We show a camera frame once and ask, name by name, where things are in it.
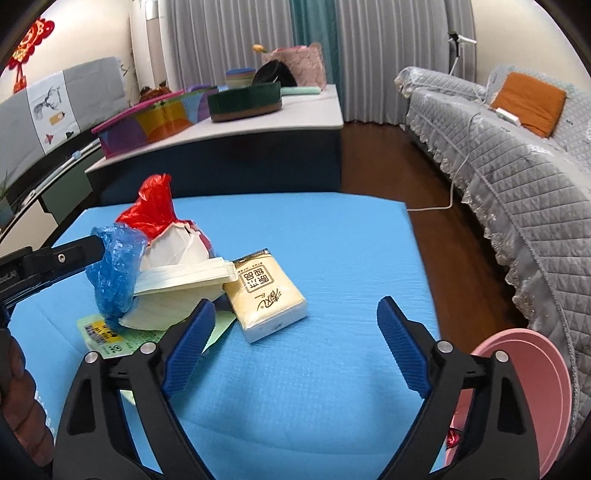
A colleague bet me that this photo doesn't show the red knot wall decoration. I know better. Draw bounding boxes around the red knot wall decoration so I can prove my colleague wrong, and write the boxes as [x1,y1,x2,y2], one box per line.
[11,18,55,93]

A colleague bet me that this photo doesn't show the white standing air conditioner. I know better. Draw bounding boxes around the white standing air conditioner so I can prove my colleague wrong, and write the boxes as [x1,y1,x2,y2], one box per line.
[129,0,172,93]

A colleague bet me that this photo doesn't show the pink basket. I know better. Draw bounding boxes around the pink basket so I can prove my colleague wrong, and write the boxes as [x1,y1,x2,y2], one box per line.
[262,42,328,88]

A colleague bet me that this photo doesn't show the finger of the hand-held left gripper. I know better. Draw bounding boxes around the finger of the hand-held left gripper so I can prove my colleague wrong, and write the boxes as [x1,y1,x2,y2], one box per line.
[23,235,108,283]
[4,271,90,311]

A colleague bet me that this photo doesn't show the orange cushion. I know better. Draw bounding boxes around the orange cushion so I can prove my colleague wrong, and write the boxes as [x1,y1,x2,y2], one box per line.
[490,72,567,138]

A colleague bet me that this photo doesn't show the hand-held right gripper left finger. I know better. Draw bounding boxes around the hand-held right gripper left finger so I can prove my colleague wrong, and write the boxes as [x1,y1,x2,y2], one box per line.
[54,299,227,480]

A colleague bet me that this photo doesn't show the black bag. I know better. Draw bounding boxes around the black bag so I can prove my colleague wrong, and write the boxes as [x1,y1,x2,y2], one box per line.
[253,60,298,88]

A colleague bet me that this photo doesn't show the white cable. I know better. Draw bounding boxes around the white cable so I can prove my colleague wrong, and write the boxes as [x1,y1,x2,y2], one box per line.
[406,108,498,213]

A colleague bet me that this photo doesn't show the grey quilted covered sofa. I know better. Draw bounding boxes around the grey quilted covered sofa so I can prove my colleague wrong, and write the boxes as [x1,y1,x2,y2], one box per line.
[394,65,591,416]

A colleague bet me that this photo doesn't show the grey curtain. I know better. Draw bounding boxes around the grey curtain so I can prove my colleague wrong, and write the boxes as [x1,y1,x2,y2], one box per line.
[332,0,464,124]
[164,0,296,89]

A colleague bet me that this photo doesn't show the green packet with yellow label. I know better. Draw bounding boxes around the green packet with yellow label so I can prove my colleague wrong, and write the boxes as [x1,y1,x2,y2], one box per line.
[76,313,162,361]

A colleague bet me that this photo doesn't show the white paper carton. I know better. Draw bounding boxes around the white paper carton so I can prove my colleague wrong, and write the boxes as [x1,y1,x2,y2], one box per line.
[119,222,240,332]

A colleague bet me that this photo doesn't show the stacked plastic bowls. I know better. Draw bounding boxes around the stacked plastic bowls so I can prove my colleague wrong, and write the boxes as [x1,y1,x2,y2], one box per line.
[225,68,256,90]

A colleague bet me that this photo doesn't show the teal curtain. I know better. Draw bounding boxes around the teal curtain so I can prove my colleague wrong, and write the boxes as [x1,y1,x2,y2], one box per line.
[290,0,341,88]

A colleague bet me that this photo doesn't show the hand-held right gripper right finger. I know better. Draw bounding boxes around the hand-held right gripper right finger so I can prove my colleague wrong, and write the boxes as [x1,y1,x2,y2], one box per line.
[376,296,541,480]

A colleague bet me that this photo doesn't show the grey covered television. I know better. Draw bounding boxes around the grey covered television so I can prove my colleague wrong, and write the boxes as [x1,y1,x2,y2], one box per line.
[0,56,127,185]

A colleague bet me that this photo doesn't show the dark television cabinet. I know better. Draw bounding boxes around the dark television cabinet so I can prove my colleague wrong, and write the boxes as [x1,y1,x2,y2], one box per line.
[0,138,105,245]

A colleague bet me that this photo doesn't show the yellow tissue packet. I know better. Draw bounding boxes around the yellow tissue packet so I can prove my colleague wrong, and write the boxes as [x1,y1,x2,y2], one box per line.
[223,247,308,344]

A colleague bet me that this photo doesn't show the white coffee table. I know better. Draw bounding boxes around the white coffee table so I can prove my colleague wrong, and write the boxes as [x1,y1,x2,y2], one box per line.
[85,84,345,204]

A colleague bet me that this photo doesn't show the colourful storage box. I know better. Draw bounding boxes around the colourful storage box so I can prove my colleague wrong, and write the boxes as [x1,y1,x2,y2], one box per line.
[91,88,218,158]

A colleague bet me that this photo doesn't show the white floor stand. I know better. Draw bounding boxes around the white floor stand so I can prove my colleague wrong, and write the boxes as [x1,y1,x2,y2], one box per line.
[447,31,477,78]

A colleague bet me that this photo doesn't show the blue table cover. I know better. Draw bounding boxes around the blue table cover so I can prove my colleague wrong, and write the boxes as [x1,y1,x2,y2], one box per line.
[0,191,458,480]

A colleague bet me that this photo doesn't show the green round basin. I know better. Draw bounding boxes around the green round basin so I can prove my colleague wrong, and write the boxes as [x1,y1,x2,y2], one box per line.
[207,83,283,123]

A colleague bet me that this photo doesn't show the light green paper packet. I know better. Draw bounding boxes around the light green paper packet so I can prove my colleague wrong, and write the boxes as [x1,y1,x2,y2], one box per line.
[198,310,237,355]

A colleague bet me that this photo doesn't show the person's left hand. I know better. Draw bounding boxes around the person's left hand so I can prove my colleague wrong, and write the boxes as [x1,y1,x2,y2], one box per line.
[0,342,56,462]

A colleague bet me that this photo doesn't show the pink plastic bin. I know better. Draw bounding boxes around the pink plastic bin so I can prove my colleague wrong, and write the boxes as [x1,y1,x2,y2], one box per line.
[445,328,573,480]

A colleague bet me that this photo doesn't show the red plastic bag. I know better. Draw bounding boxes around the red plastic bag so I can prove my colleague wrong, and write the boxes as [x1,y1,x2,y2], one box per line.
[115,174,214,259]

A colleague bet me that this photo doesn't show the brown ornament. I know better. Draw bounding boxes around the brown ornament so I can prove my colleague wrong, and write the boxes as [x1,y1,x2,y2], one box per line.
[139,82,170,105]

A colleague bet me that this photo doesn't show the blue plastic bag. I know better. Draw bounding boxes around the blue plastic bag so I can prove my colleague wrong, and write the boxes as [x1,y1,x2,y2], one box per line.
[85,224,148,328]

